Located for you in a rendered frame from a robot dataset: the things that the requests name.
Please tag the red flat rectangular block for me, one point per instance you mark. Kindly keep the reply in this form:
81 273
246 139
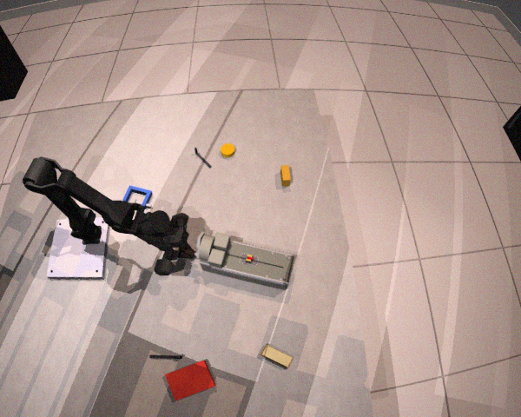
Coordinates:
190 380

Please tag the short yellow cylinder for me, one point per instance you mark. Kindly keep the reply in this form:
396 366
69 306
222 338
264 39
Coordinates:
227 150

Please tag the blue c-clamp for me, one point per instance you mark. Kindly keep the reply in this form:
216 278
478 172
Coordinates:
147 193

